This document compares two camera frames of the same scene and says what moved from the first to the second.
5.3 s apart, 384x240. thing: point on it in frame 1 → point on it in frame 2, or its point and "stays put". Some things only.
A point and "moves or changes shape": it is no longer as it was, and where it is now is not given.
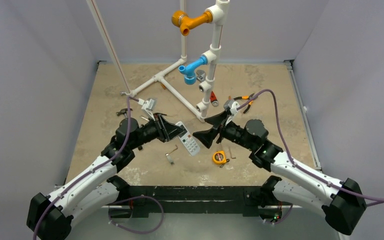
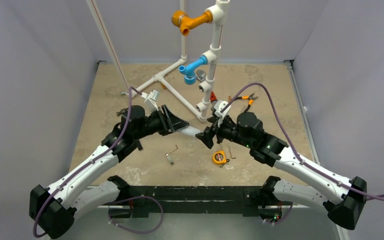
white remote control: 192,144 moves or changes shape
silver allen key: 169,157 stays put
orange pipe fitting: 182,20 stays put
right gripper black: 221,129 stays put
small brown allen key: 230,153 stays put
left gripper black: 165,130 → 175,123
